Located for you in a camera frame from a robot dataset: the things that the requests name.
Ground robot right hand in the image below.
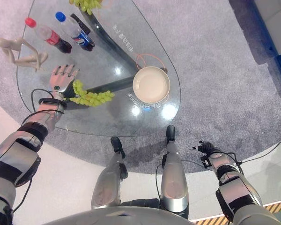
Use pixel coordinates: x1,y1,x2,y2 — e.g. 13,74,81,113
197,140,220,154

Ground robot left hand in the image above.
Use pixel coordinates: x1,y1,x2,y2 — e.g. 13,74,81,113
48,64,81,98

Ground green grape bunch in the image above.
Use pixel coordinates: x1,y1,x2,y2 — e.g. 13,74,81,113
68,0,104,13
64,79,116,107

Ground beige round plate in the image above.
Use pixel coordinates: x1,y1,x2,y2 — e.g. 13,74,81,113
132,66,171,103

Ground beige human figurine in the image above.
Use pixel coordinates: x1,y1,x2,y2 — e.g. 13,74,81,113
0,37,49,72

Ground red cap cola bottle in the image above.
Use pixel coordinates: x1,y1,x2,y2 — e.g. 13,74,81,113
24,17,73,54

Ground robot right leg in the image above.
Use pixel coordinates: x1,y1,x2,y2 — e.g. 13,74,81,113
160,124,190,213

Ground robot leg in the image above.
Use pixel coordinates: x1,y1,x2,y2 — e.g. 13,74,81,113
90,136,129,210
160,124,190,213

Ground blue cap cola bottle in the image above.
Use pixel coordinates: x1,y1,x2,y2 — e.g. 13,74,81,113
55,11,96,52

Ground black remote control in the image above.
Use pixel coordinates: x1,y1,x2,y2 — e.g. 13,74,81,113
70,13,91,36

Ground dark curved table base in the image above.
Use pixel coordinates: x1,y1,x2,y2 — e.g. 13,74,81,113
65,7,143,111

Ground grey round carpet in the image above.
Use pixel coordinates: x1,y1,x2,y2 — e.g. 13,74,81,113
0,0,281,174

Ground yellow black hazard tape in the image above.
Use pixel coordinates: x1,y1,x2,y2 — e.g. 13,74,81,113
193,201,281,225

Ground robot left leg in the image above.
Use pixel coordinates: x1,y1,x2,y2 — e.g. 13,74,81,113
90,136,129,210

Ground robot silver torso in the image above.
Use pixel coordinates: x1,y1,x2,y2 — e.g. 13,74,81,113
43,198,197,225

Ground blue white cabinet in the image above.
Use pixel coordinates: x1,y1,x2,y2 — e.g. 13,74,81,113
250,0,281,82

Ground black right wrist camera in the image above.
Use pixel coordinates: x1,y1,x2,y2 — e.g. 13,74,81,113
200,155,211,168

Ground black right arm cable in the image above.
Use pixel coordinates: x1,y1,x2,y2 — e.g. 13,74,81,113
215,151,244,175

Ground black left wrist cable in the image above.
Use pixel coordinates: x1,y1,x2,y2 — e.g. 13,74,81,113
30,88,55,113

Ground orange thin cable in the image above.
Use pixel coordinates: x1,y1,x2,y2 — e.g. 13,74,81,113
135,53,167,71

